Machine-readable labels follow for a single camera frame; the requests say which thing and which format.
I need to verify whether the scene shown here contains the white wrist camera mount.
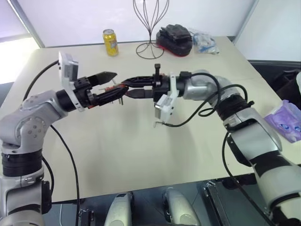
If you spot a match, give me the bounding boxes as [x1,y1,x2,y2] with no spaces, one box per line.
[58,51,86,113]
[153,72,181,123]

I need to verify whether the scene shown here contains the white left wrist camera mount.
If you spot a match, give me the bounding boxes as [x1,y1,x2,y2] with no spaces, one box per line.
[58,51,86,113]

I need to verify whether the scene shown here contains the black chair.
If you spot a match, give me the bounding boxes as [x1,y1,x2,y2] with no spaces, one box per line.
[248,59,301,102]

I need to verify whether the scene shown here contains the red black hex key holder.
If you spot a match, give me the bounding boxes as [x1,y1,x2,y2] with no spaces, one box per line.
[104,83,129,95]

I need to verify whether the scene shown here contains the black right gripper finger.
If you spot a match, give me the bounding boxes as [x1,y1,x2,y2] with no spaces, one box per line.
[127,89,154,99]
[121,75,154,87]

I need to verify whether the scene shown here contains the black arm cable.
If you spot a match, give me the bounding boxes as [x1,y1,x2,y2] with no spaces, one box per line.
[23,59,81,226]
[162,70,275,224]

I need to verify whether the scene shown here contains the clear plastic bag blue items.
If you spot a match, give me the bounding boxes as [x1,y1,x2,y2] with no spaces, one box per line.
[188,27,220,55]

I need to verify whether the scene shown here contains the yellow drink can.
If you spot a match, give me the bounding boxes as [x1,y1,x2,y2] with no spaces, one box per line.
[102,29,120,57]

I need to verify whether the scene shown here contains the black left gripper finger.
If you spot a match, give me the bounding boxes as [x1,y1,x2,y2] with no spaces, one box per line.
[87,71,118,86]
[93,86,127,107]

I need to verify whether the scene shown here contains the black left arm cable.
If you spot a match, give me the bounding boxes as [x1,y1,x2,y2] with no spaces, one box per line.
[23,59,81,226]

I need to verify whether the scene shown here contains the black red bundle of gloves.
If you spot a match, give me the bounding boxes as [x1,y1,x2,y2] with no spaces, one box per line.
[155,24,194,57]

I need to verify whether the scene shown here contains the black wire stand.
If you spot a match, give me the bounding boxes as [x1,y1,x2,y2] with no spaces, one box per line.
[132,0,170,59]

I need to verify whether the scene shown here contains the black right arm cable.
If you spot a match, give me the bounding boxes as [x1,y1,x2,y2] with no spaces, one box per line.
[162,70,275,224]

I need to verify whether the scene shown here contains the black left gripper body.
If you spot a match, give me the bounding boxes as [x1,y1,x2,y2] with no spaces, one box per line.
[73,76,100,109]

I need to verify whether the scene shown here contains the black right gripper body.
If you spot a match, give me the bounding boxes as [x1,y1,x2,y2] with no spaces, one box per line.
[151,64,171,103]

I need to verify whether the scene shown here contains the silver rounded robot leg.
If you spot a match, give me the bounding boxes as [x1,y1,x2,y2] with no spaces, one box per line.
[103,191,135,226]
[161,186,201,226]

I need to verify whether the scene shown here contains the black case with metal edge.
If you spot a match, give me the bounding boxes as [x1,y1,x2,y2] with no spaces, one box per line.
[202,178,273,226]

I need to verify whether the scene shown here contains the purple tissue pack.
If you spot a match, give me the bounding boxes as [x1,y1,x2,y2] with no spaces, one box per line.
[263,99,301,144]

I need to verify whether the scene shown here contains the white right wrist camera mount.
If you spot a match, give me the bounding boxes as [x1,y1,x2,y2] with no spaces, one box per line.
[153,72,181,123]

